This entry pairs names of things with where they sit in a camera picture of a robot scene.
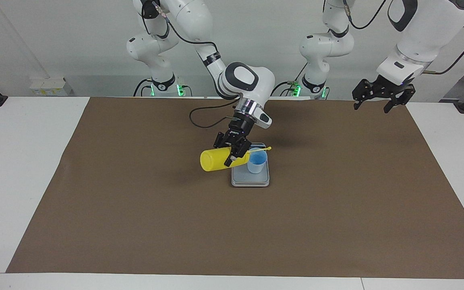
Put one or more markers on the white socket box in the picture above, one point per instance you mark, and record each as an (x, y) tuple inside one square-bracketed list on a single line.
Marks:
[(48, 86)]

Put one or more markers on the light blue plastic cup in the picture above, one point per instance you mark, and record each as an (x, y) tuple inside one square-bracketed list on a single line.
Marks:
[(257, 165)]

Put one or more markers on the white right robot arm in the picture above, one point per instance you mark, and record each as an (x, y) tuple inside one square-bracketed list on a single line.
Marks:
[(248, 80)]

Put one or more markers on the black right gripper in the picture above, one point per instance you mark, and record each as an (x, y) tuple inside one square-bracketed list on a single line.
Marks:
[(240, 129)]

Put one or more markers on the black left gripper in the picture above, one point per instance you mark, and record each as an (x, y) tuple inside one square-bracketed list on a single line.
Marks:
[(385, 90)]

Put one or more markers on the silver digital kitchen scale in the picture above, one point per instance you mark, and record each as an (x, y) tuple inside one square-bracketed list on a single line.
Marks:
[(250, 180)]

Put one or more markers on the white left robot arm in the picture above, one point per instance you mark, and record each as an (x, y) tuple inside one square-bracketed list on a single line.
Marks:
[(421, 32)]

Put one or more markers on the yellow squeeze bottle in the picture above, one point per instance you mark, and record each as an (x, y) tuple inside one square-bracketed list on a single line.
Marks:
[(212, 160)]

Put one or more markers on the brown table mat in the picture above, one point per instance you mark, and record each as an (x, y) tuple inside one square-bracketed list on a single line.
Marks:
[(216, 225)]

